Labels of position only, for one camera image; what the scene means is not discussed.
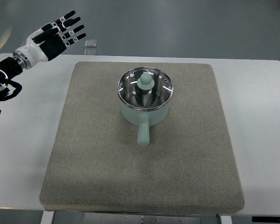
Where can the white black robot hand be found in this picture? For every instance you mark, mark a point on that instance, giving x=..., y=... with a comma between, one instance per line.
x=49, y=41

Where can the glass lid green knob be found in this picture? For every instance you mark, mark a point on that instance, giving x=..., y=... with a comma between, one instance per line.
x=145, y=89

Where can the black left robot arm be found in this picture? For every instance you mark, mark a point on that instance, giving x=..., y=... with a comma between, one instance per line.
x=9, y=68

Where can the lower metal floor plate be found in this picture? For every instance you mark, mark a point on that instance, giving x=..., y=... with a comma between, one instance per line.
x=90, y=52

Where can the mint green saucepan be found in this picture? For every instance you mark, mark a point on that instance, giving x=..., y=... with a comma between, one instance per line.
x=144, y=120

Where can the grey felt mat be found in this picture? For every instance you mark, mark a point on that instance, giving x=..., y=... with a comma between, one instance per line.
x=96, y=164

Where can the black label strip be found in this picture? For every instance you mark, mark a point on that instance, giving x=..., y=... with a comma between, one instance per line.
x=266, y=219

